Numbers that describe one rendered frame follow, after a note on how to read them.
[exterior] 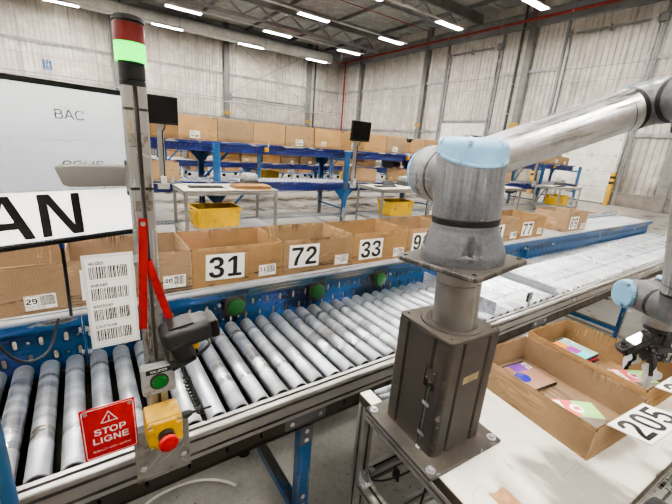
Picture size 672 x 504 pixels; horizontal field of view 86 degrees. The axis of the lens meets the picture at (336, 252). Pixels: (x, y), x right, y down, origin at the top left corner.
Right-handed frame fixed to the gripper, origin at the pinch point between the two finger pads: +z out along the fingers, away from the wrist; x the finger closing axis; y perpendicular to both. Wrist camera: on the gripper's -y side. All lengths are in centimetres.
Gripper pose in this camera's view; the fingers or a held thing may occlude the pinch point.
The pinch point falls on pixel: (632, 377)
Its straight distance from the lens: 167.1
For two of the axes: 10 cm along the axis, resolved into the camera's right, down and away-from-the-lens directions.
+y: 10.0, 0.6, 0.5
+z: -0.7, 9.6, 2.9
